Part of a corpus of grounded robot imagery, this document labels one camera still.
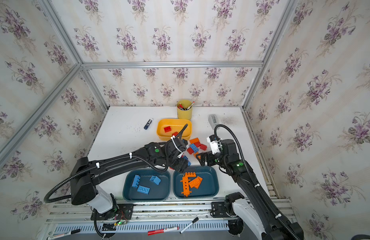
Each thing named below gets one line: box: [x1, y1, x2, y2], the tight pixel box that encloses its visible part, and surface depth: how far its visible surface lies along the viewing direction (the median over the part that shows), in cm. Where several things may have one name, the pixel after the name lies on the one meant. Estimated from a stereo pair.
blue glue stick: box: [143, 118, 153, 130], surface depth 109 cm
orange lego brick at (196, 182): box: [188, 176, 204, 189], surface depth 82 cm
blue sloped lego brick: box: [149, 175, 162, 186], surface depth 83 cm
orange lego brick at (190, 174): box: [185, 171, 197, 178], surface depth 85 cm
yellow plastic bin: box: [156, 118, 193, 141], surface depth 107 cm
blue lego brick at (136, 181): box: [132, 174, 141, 188], surface depth 83 cm
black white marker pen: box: [179, 217, 199, 234], surface depth 72 cm
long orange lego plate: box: [180, 177, 192, 197], surface depth 81 cm
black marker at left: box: [46, 229, 81, 240], surface depth 68 cm
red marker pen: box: [147, 227, 179, 236], surface depth 69 cm
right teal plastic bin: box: [173, 165, 220, 199], surface depth 82 cm
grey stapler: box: [208, 114, 218, 130], surface depth 110 cm
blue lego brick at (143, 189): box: [136, 185, 151, 195], surface depth 81 cm
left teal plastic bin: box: [122, 169, 171, 202], surface depth 81 cm
